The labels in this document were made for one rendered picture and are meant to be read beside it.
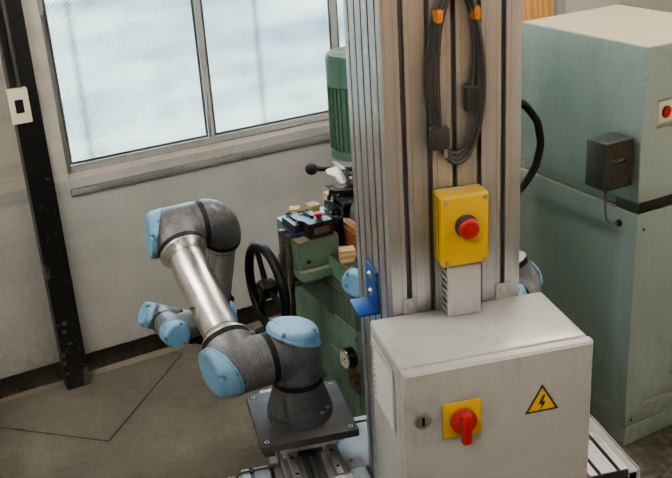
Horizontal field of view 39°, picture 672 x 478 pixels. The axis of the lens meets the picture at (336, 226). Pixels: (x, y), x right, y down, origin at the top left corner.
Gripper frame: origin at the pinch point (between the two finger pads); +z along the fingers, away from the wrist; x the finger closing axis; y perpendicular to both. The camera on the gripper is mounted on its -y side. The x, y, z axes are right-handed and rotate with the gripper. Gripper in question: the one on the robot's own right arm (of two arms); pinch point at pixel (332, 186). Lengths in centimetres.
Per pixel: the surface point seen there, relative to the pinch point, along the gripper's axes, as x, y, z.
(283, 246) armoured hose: 22.2, 7.1, 13.6
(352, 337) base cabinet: 44.1, -7.1, -7.9
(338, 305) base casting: 37.1, -5.9, 0.0
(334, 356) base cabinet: 56, -9, 4
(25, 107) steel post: 5, 59, 127
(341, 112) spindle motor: -19.3, -5.5, 8.8
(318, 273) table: 27.4, 0.3, 2.9
